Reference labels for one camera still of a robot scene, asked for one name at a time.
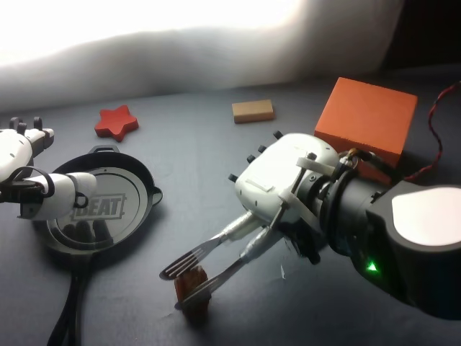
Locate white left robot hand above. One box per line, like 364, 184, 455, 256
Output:
0, 115, 99, 221

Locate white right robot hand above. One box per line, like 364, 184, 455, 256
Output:
228, 129, 341, 267

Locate metal tongs with taped handles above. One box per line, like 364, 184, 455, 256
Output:
158, 210, 285, 313

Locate brown meat chunk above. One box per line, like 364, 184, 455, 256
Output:
174, 265, 212, 320

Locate black cast iron pan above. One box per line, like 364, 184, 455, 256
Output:
31, 144, 164, 346

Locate tan wooden rectangular block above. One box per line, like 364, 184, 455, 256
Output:
231, 99, 277, 124

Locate red star block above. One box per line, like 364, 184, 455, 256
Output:
94, 104, 140, 143

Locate large orange foam block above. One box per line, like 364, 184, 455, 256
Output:
313, 76, 419, 185

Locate red and black twisted cable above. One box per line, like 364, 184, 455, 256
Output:
403, 81, 461, 182

